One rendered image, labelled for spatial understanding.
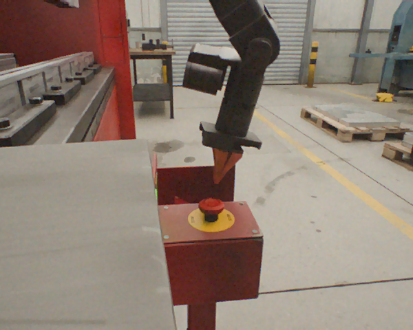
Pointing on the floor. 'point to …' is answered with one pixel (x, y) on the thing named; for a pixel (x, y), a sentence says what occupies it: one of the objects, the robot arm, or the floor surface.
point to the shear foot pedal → (387, 93)
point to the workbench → (159, 91)
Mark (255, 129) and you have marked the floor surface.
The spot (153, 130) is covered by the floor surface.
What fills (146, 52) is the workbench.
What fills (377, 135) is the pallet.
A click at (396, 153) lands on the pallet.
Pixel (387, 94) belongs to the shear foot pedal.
